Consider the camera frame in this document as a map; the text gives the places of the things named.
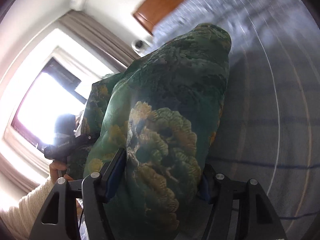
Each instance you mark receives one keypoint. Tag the brown wooden headboard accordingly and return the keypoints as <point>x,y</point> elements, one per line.
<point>151,12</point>

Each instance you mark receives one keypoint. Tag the bright window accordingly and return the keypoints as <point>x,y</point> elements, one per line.
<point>55,92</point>

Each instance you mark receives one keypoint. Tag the beige curtain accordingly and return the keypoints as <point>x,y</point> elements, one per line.
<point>99,39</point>

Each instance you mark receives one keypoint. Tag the left hand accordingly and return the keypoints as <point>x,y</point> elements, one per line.
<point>56,168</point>

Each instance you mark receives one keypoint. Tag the cream knit sleeve forearm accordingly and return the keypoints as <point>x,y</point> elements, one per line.
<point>19,218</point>

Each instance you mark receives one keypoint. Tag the blue grey checked bedsheet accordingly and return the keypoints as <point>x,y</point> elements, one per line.
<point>269,128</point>

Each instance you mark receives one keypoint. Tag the white security camera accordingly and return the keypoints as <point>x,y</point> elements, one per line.
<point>139,46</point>

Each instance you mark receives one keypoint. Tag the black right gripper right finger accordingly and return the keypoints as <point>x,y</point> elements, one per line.
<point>257,218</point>

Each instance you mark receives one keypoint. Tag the green floral padded jacket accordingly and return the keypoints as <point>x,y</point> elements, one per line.
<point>164,110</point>

